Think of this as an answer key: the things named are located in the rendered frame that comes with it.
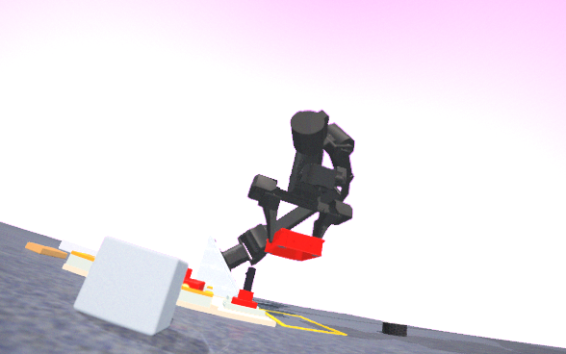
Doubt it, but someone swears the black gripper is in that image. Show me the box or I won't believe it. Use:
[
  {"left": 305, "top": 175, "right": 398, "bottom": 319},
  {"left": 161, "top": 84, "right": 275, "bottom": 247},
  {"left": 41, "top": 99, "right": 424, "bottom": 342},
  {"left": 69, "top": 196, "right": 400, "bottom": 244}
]
[{"left": 247, "top": 161, "right": 353, "bottom": 243}]

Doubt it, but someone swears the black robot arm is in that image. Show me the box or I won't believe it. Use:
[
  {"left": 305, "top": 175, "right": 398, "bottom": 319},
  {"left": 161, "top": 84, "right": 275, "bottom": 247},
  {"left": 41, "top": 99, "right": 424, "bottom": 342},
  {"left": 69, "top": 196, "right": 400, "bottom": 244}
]
[{"left": 220, "top": 110, "right": 355, "bottom": 272}]

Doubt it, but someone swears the black toy wheel with white hub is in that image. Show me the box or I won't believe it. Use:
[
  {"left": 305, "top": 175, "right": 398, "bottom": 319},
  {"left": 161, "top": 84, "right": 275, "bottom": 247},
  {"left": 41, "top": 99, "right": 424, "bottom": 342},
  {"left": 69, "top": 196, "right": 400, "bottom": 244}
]
[{"left": 382, "top": 321, "right": 407, "bottom": 337}]

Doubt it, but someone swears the orange flat block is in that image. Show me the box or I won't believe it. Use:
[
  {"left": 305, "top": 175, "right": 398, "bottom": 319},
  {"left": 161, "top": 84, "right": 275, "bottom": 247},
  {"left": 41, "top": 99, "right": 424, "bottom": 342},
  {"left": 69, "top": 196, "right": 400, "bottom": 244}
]
[{"left": 25, "top": 242, "right": 67, "bottom": 259}]

